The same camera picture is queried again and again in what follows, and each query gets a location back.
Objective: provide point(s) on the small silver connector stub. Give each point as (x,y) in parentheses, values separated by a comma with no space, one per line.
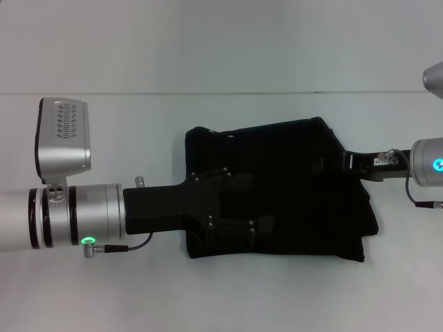
(139,181)
(388,156)

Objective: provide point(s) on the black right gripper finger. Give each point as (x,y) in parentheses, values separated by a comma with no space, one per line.
(320,165)

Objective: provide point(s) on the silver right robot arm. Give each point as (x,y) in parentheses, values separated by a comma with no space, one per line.
(427,162)

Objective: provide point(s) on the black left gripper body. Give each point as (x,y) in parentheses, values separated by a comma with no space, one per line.
(166,207)

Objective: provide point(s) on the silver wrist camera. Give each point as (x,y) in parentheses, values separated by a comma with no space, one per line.
(62,138)
(434,77)

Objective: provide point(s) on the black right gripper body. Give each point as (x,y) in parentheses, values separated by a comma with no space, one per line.
(367,166)

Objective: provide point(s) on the black t-shirt with white print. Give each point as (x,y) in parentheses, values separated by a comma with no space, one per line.
(294,207)

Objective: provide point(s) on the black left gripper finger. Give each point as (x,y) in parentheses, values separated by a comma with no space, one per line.
(228,178)
(242,226)

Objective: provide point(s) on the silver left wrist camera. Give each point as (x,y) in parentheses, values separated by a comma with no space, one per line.
(62,138)

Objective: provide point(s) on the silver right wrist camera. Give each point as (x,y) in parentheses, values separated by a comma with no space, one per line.
(434,77)

